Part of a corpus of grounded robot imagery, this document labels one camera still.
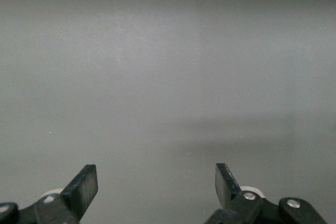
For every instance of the dark grey table mat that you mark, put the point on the dark grey table mat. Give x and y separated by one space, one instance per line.
168 77

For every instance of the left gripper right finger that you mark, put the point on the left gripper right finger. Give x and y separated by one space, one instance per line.
236 208

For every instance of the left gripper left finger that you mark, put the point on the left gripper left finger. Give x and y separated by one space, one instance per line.
78 195

